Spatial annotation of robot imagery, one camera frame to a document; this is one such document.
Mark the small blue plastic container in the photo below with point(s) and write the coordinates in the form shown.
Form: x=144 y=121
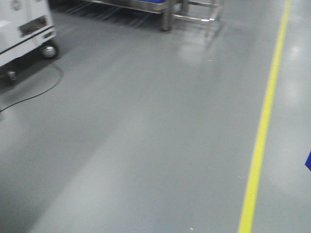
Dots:
x=308 y=162

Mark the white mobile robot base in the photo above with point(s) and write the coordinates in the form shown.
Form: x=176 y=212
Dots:
x=25 y=26

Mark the steel shelf cart frame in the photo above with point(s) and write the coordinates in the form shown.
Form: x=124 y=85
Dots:
x=169 y=9

